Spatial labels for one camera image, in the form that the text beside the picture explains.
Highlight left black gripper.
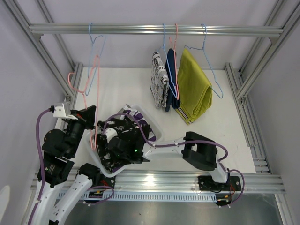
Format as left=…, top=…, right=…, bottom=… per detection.
left=66, top=105, right=96, bottom=156

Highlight black white patterned trousers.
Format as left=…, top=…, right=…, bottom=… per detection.
left=97, top=117, right=152, bottom=172

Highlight grey white printed trousers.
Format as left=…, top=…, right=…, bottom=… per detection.
left=150, top=52, right=169, bottom=108

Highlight light blue hanger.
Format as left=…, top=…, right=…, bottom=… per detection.
left=156, top=23, right=178, bottom=99
left=85, top=22, right=107, bottom=96
left=184, top=23, right=224, bottom=99

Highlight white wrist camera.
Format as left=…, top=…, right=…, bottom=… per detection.
left=53, top=102, right=78, bottom=120
left=104, top=128, right=118, bottom=143

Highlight navy blue trousers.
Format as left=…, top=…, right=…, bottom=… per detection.
left=165, top=48, right=180, bottom=112

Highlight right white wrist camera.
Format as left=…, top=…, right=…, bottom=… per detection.
left=104, top=128, right=118, bottom=143

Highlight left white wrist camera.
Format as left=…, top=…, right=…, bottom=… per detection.
left=53, top=102, right=78, bottom=120

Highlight purple camouflage trousers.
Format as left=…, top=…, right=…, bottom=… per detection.
left=110, top=105, right=158, bottom=174

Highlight olive yellow trousers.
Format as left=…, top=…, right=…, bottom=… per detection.
left=176, top=49, right=213, bottom=125

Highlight aluminium hanging rail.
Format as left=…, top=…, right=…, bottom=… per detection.
left=29, top=23, right=284, bottom=38

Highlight pink hanger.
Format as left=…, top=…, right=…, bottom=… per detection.
left=67, top=55, right=100, bottom=151
left=169, top=23, right=180, bottom=100

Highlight aluminium frame left struts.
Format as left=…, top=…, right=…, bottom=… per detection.
left=1, top=0, right=83, bottom=104

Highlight grey slotted cable duct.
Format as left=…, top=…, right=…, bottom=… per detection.
left=79, top=190, right=230, bottom=203

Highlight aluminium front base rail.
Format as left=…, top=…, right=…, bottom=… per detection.
left=30, top=166, right=286, bottom=196

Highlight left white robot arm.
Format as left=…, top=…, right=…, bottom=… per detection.
left=25, top=102, right=101, bottom=225

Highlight aluminium frame right struts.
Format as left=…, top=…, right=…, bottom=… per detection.
left=225, top=0, right=300, bottom=174

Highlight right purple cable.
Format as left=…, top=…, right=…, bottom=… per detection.
left=102, top=113, right=246, bottom=207

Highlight aluminium frame struts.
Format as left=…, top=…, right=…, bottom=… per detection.
left=225, top=0, right=300, bottom=174
left=1, top=0, right=83, bottom=104

